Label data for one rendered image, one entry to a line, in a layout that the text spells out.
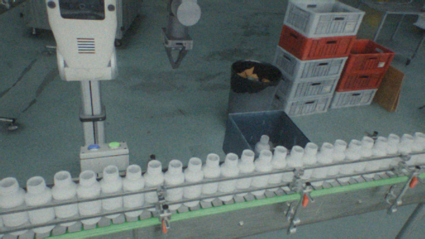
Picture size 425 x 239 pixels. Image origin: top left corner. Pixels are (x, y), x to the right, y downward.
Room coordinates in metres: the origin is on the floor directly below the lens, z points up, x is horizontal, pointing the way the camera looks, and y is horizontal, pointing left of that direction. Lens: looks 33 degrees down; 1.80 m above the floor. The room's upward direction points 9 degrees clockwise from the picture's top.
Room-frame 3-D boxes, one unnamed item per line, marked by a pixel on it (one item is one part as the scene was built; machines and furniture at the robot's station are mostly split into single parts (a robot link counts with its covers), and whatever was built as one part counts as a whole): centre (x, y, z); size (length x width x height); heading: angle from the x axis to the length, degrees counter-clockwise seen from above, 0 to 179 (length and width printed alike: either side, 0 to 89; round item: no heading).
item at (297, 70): (3.24, -0.90, 0.55); 0.61 x 0.41 x 0.22; 120
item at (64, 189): (0.59, 0.35, 1.08); 0.06 x 0.06 x 0.17
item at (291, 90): (3.24, -0.90, 0.33); 0.61 x 0.41 x 0.22; 119
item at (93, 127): (1.21, 0.54, 0.74); 0.11 x 0.11 x 0.40; 23
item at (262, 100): (2.62, -0.32, 0.32); 0.45 x 0.45 x 0.64
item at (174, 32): (0.84, 0.13, 1.51); 0.10 x 0.07 x 0.07; 23
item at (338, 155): (0.94, -0.45, 1.08); 0.06 x 0.06 x 0.17
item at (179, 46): (0.85, 0.13, 1.44); 0.07 x 0.07 x 0.09; 23
